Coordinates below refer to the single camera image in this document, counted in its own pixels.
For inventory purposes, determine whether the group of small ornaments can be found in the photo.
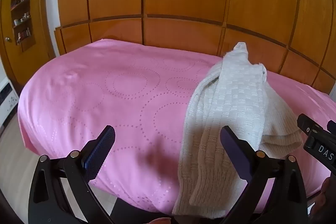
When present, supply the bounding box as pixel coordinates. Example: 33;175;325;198
12;0;31;43

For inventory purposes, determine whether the white knit sweater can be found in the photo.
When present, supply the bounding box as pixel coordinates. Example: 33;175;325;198
172;42;303;216

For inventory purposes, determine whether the person's right hand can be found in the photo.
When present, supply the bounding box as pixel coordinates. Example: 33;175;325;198
310;176;336;224

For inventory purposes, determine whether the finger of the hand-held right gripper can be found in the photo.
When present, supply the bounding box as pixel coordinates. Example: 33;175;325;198
297;114;336;138

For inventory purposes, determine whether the pink dotted bedspread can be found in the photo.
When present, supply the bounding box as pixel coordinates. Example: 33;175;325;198
17;39;336;216

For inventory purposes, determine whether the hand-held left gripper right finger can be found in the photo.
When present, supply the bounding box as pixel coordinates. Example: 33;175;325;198
220;126;309;224

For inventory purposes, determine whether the white low cabinet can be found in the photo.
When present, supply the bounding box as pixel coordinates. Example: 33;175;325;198
0;79;20;128

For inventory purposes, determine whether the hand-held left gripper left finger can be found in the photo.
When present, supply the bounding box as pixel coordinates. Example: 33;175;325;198
28;125;116;224

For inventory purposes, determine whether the wooden shelf cabinet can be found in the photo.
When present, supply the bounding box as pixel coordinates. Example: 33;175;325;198
0;0;57;85

